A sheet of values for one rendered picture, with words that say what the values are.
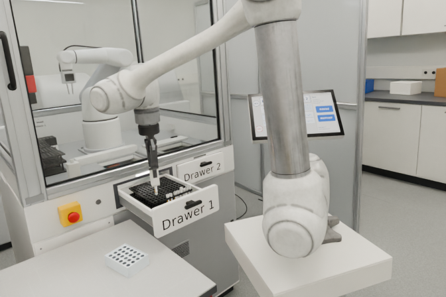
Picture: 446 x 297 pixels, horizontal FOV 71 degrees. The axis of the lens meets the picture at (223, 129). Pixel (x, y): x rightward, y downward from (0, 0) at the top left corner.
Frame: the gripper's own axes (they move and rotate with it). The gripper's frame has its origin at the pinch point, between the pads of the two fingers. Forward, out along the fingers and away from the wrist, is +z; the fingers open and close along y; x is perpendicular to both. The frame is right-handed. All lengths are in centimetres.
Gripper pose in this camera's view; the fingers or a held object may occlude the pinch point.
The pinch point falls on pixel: (154, 176)
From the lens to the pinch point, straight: 122.3
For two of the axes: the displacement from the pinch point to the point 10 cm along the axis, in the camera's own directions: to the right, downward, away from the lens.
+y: -3.7, -1.8, 9.1
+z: 0.6, 9.7, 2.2
